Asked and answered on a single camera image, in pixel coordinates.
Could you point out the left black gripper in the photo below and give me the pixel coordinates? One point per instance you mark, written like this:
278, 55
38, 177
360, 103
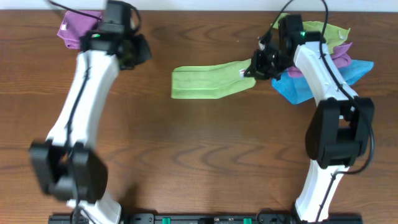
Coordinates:
134, 54

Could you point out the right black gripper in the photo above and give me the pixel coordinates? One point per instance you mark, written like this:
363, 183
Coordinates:
255, 69

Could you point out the light green cloth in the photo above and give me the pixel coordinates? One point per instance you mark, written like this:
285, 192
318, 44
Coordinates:
210, 82

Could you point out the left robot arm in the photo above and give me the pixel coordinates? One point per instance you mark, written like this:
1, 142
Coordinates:
65, 163

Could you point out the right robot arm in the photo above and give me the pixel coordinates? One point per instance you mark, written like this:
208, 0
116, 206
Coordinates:
340, 130

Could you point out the blue cloth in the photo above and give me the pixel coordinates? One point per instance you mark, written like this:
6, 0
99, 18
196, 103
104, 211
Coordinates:
294, 87

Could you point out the folded purple cloth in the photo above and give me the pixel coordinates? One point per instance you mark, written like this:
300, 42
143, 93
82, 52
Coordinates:
73, 27

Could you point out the olive green cloth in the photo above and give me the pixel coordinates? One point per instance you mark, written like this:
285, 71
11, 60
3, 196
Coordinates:
332, 31

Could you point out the crumpled purple cloth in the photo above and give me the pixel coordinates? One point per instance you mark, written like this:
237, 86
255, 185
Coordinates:
339, 57

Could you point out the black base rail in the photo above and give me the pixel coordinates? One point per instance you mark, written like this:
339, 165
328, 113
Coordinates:
265, 218

